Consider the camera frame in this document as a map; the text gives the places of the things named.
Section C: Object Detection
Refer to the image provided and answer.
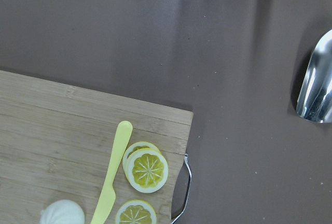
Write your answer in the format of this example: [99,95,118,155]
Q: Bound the metal ice scoop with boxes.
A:
[296,30,331,123]

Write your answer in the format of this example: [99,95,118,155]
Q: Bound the stacked lemon slices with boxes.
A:
[122,141,169,193]

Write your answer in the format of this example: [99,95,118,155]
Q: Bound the yellow plastic knife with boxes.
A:
[90,121,133,224]

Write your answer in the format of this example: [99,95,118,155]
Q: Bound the single lemon slice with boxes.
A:
[115,199,157,224]

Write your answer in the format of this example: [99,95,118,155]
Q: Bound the bamboo cutting board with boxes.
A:
[1,71,193,223]

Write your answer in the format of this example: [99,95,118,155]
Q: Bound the white steamed bun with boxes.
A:
[39,200,85,224]

